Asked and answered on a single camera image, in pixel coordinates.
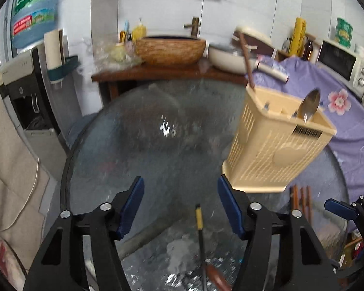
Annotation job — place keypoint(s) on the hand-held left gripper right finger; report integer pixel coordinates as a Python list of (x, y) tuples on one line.
[(230, 209)]

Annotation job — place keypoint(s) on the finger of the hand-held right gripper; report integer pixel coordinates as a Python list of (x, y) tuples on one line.
[(336, 207)]

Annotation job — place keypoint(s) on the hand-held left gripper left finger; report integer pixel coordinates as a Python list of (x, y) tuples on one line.
[(132, 206)]

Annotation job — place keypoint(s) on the brown wooden chopstick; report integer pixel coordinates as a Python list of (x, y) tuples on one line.
[(294, 197), (308, 204)]

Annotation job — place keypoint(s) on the black utensil with yellow band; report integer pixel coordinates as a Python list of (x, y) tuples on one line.
[(199, 218)]

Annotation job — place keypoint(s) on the brown wooden spoon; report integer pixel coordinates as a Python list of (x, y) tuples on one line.
[(218, 277)]

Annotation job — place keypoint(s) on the beige plastic utensil holder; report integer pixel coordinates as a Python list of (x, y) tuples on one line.
[(270, 145)]

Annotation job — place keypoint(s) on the purple floral cloth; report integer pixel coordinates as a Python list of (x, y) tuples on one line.
[(352, 127)]

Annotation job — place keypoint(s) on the metal spoon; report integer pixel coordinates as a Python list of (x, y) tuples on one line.
[(311, 103)]

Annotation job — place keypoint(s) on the beige cloth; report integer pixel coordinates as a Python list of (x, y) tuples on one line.
[(9, 163)]

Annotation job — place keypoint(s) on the dark wooden stand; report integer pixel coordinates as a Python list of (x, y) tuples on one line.
[(170, 73)]

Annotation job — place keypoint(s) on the red floral cushion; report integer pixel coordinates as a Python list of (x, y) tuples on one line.
[(3, 263)]

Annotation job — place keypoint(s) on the white microwave oven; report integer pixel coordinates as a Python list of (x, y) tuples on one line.
[(339, 62)]

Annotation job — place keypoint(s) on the long wooden ladle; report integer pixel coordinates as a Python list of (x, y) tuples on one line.
[(248, 63)]

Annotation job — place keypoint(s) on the cream frying pan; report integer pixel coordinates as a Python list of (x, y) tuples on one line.
[(227, 59)]

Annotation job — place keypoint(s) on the water dispenser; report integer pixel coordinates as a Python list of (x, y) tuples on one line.
[(27, 97)]

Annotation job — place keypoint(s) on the clear plastic bag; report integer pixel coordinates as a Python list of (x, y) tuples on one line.
[(109, 54)]

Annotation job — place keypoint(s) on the teal towel holder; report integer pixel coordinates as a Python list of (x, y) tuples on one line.
[(63, 68)]

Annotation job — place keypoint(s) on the wooden wash basin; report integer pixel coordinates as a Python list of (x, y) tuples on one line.
[(170, 51)]

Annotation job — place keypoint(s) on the brown glass bottle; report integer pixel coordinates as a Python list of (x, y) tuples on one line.
[(308, 50)]

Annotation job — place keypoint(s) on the yellow soap bottle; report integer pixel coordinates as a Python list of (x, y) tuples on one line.
[(139, 31)]

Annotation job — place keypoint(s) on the cream and brown pot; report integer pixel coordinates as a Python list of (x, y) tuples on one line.
[(257, 36)]

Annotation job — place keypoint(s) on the wooden faucet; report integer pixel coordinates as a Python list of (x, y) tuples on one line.
[(194, 27)]

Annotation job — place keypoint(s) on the blue water jug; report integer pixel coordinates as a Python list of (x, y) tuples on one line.
[(33, 9)]

